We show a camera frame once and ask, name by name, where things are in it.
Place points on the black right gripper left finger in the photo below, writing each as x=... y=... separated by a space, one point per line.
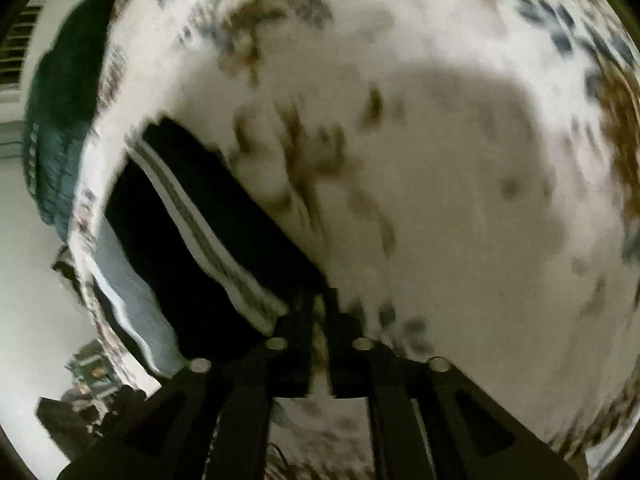
x=212 y=425

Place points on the window with metal grille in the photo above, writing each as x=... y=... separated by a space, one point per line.
x=13 y=53

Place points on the black patterned knit sweater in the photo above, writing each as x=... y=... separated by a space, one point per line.
x=193 y=267

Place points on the dark teal quilted duvet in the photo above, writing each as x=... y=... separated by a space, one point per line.
x=61 y=105

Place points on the white floral fleece blanket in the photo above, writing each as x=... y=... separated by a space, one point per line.
x=464 y=173

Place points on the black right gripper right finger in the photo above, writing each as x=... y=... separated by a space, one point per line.
x=428 y=420

